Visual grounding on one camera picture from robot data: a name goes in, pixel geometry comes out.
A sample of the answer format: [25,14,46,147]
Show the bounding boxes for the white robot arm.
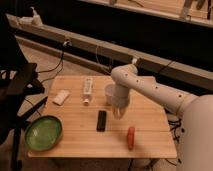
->
[111,64,213,171]

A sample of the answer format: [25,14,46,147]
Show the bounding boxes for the black office chair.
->
[0,10,47,171]

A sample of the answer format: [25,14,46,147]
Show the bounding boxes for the white rectangular block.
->
[53,90,70,106]

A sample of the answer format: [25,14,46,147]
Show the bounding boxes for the black eraser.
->
[96,111,107,132]

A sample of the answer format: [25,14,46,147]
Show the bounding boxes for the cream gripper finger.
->
[112,107,126,119]

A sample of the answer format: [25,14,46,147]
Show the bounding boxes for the black floor cables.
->
[165,116,184,168]

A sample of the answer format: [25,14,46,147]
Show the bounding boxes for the green bowl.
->
[25,115,63,152]

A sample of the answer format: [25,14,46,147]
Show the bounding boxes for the orange carrot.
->
[127,127,135,150]

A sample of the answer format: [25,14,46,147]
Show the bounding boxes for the white spray bottle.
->
[31,6,43,26]

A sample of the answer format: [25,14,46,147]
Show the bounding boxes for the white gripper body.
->
[111,85,130,108]

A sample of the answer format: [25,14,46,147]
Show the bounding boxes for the white toothpaste tube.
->
[83,78,93,105]

